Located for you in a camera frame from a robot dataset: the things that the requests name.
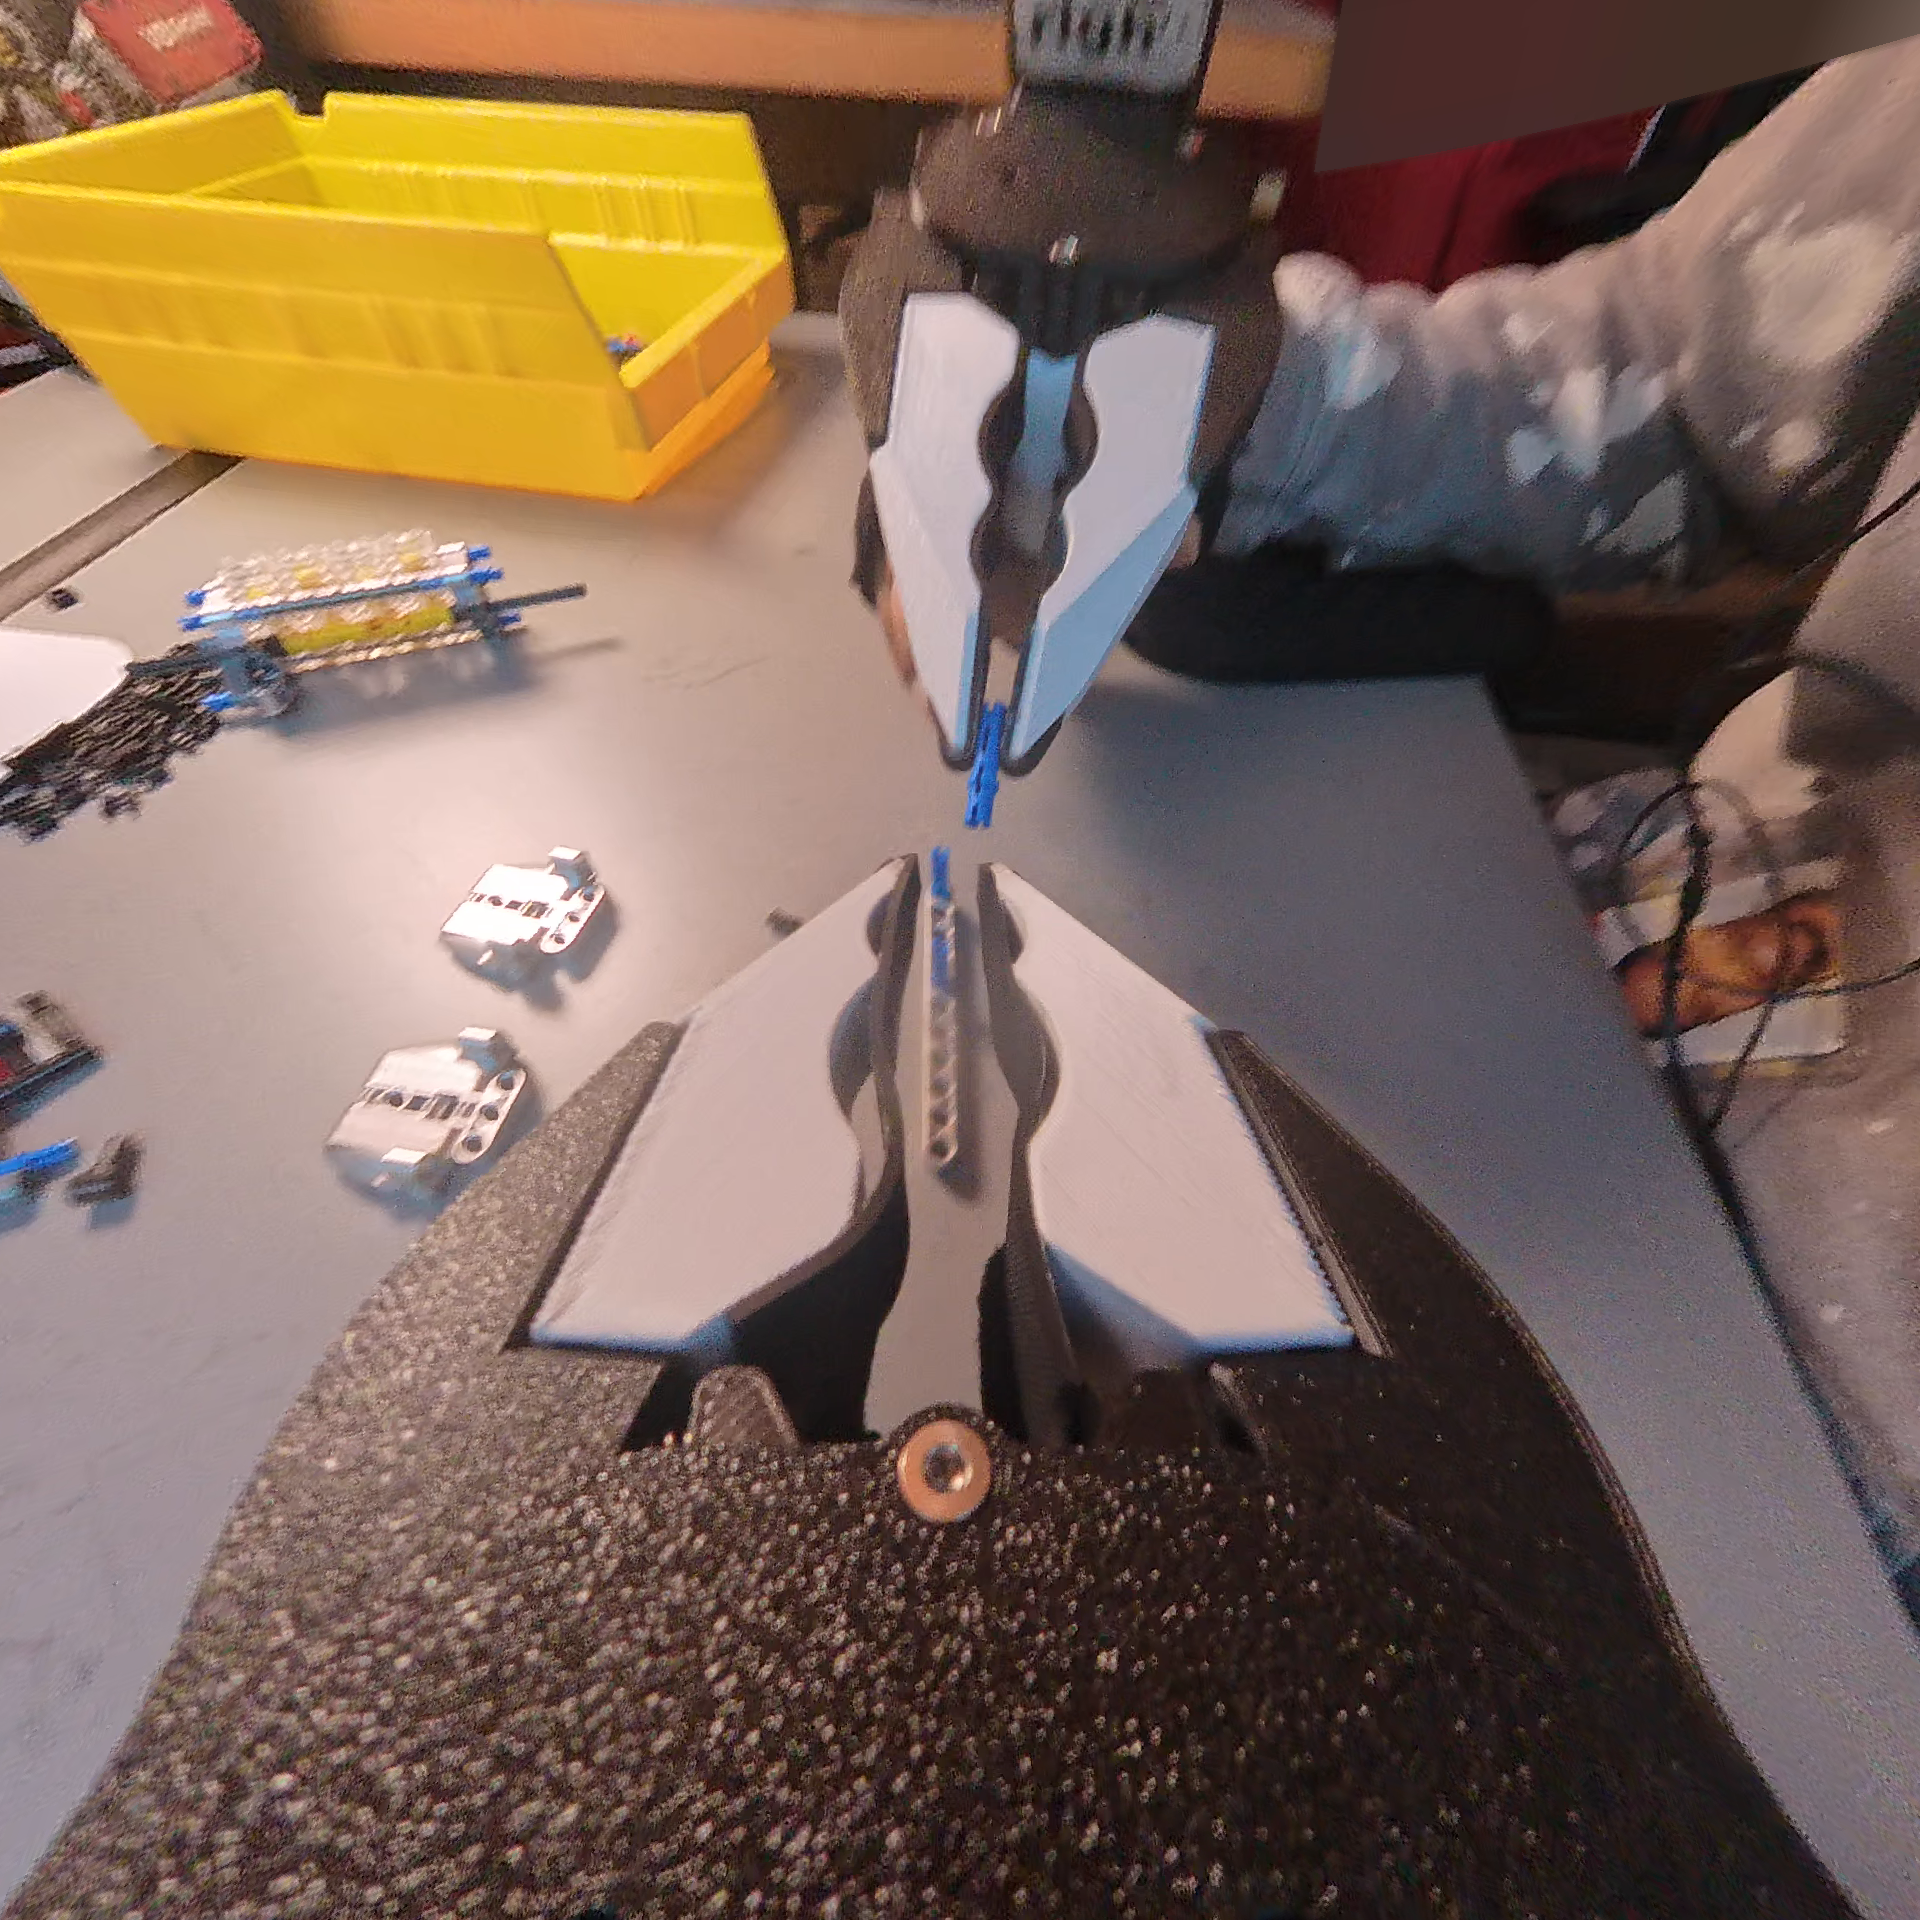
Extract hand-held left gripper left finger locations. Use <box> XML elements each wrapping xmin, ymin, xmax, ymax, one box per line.
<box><xmin>528</xmin><ymin>856</ymin><xmax>924</xmax><ymax>1360</ymax></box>

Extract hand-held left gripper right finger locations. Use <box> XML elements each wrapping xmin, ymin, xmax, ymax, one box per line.
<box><xmin>975</xmin><ymin>863</ymin><xmax>1360</xmax><ymax>1444</ymax></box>

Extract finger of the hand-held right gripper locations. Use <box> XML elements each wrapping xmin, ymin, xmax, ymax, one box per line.
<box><xmin>866</xmin><ymin>294</ymin><xmax>1034</xmax><ymax>768</ymax></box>
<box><xmin>996</xmin><ymin>315</ymin><xmax>1221</xmax><ymax>776</ymax></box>

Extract long grey toy beam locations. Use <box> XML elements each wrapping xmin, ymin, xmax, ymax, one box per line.
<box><xmin>908</xmin><ymin>849</ymin><xmax>975</xmax><ymax>1179</ymax></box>

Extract yellow bin with small pins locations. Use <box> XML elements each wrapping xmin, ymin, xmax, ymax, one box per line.
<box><xmin>0</xmin><ymin>90</ymin><xmax>798</xmax><ymax>506</ymax></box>

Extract person's right forearm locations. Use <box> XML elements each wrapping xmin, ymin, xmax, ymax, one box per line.
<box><xmin>1212</xmin><ymin>36</ymin><xmax>1920</xmax><ymax>601</ymax></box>

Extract silver toy engine block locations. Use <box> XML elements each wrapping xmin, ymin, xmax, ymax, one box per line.
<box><xmin>326</xmin><ymin>1026</ymin><xmax>531</xmax><ymax>1201</ymax></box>
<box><xmin>438</xmin><ymin>849</ymin><xmax>608</xmax><ymax>977</ymax></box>

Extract red cloth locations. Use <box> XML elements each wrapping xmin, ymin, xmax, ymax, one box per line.
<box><xmin>1290</xmin><ymin>113</ymin><xmax>1667</xmax><ymax>295</ymax></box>

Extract wooden tabletop edge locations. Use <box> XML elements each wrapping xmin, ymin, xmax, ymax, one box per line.
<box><xmin>286</xmin><ymin>0</ymin><xmax>1338</xmax><ymax>114</ymax></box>

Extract pile of mixed toy pins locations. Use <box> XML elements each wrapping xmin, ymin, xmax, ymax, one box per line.
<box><xmin>0</xmin><ymin>990</ymin><xmax>144</xmax><ymax>1210</ymax></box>

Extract white wooden book stand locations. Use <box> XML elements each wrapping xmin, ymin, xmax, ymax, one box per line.
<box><xmin>0</xmin><ymin>631</ymin><xmax>135</xmax><ymax>768</ymax></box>

